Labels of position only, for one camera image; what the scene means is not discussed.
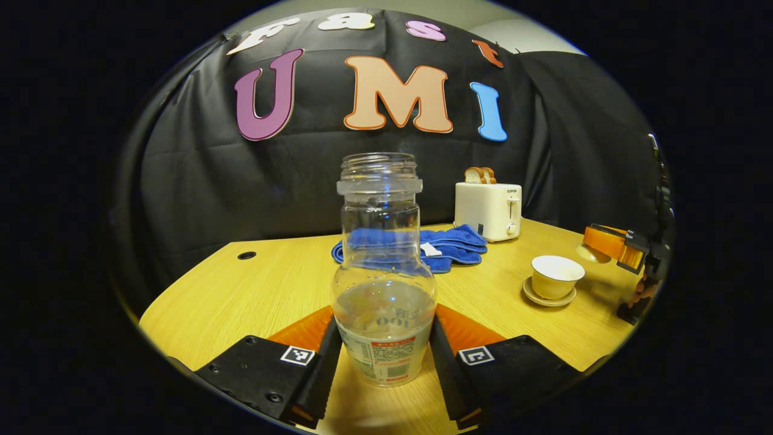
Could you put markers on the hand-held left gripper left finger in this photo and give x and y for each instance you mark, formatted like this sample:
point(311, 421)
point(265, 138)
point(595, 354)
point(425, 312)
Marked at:
point(323, 374)

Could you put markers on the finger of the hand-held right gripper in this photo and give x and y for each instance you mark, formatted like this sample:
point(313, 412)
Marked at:
point(635, 257)
point(607, 241)

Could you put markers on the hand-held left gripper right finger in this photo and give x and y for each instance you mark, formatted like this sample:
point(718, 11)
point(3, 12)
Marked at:
point(447, 380)

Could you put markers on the white teacup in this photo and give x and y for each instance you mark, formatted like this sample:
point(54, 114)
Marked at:
point(555, 275)

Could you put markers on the clear plastic water bottle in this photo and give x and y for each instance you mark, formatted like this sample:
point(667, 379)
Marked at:
point(383, 314)

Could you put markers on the white saucer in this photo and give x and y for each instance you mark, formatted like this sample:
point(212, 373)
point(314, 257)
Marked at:
point(546, 301)

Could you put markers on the white toaster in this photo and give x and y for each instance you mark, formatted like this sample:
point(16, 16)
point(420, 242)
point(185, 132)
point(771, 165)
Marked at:
point(486, 211)

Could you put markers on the blue towel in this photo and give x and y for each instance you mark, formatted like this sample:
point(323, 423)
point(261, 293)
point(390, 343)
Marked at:
point(453, 248)

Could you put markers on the toasted bread slice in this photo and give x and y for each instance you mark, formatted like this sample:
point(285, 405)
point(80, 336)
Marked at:
point(490, 176)
point(473, 176)

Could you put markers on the black backdrop cloth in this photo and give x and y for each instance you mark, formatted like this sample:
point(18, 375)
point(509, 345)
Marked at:
point(241, 193)

